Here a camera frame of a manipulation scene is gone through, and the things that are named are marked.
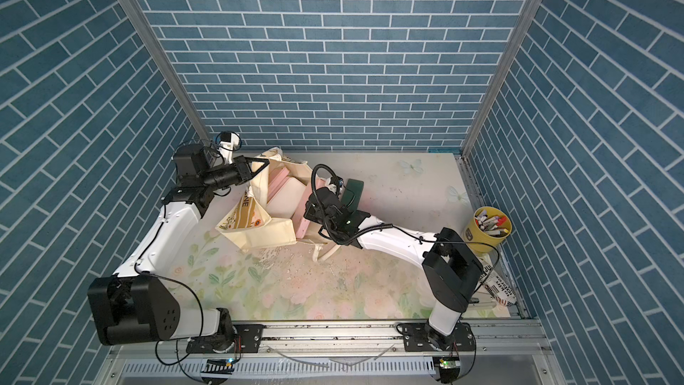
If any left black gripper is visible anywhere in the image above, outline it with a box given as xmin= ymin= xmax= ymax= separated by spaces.
xmin=200 ymin=157 xmax=269 ymax=193

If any dark green pencil case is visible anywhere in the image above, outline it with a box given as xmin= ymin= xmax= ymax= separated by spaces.
xmin=341 ymin=179 xmax=364 ymax=211

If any cream canvas tote bag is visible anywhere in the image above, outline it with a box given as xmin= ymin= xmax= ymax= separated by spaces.
xmin=216 ymin=148 xmax=338 ymax=262

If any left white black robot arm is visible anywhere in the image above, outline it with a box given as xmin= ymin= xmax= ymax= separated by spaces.
xmin=87 ymin=145 xmax=269 ymax=353

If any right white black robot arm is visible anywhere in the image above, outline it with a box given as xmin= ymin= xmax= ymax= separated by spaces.
xmin=305 ymin=187 xmax=485 ymax=350

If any white pencil case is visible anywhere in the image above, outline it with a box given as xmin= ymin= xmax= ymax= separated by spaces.
xmin=265 ymin=178 xmax=307 ymax=219

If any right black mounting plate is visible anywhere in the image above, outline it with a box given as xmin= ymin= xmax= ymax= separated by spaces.
xmin=395 ymin=322 xmax=477 ymax=352

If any black mounting plate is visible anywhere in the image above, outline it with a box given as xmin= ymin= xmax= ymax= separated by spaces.
xmin=395 ymin=322 xmax=477 ymax=352
xmin=186 ymin=324 xmax=265 ymax=355

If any yellow pen holder cup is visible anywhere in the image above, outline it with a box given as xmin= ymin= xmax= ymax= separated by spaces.
xmin=464 ymin=207 xmax=512 ymax=254

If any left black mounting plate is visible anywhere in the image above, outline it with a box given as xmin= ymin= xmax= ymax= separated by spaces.
xmin=186 ymin=324 xmax=265 ymax=355

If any white printed packet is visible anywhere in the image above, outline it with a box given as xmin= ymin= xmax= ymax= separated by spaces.
xmin=478 ymin=255 xmax=518 ymax=307

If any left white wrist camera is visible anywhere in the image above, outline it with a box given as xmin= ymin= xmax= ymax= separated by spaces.
xmin=215 ymin=131 xmax=242 ymax=164

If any aluminium front rail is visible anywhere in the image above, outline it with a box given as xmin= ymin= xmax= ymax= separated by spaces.
xmin=95 ymin=319 xmax=565 ymax=384

